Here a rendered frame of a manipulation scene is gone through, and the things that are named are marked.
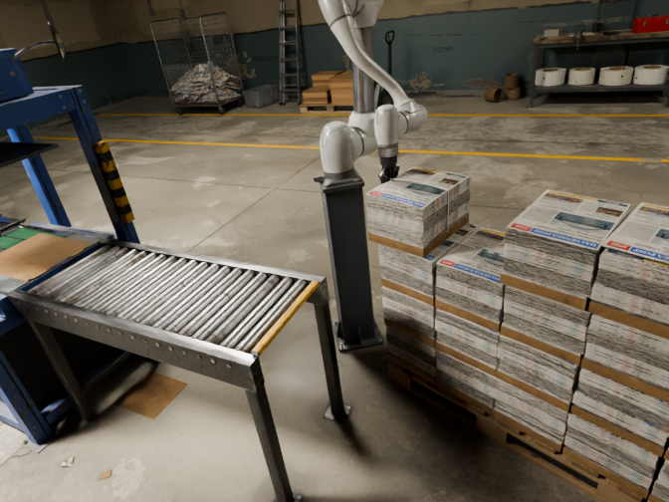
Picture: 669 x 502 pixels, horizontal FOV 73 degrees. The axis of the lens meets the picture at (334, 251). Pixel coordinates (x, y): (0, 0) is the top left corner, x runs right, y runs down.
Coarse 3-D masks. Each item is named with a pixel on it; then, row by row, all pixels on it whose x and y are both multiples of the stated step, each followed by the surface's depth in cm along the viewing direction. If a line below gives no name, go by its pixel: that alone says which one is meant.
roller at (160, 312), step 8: (216, 264) 207; (208, 272) 202; (192, 280) 197; (200, 280) 198; (184, 288) 192; (192, 288) 193; (176, 296) 188; (184, 296) 190; (168, 304) 184; (176, 304) 186; (152, 312) 180; (160, 312) 180; (144, 320) 175; (152, 320) 176
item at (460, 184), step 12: (420, 168) 209; (420, 180) 197; (432, 180) 196; (444, 180) 194; (456, 180) 193; (468, 180) 196; (456, 192) 191; (468, 192) 199; (456, 204) 194; (468, 204) 203; (456, 216) 198
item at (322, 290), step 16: (112, 240) 242; (176, 256) 218; (192, 256) 216; (208, 256) 214; (256, 272) 199; (272, 272) 195; (288, 272) 194; (304, 272) 192; (320, 288) 186; (320, 304) 191
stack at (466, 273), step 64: (384, 256) 202; (448, 256) 185; (448, 320) 191; (512, 320) 168; (576, 320) 150; (448, 384) 210; (576, 384) 164; (512, 448) 197; (576, 448) 173; (640, 448) 153
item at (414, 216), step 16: (368, 192) 192; (384, 192) 189; (400, 192) 188; (416, 192) 186; (432, 192) 185; (368, 208) 194; (384, 208) 187; (400, 208) 181; (416, 208) 176; (432, 208) 179; (368, 224) 199; (384, 224) 192; (400, 224) 186; (416, 224) 181; (432, 224) 183; (400, 240) 190; (416, 240) 184; (432, 240) 187
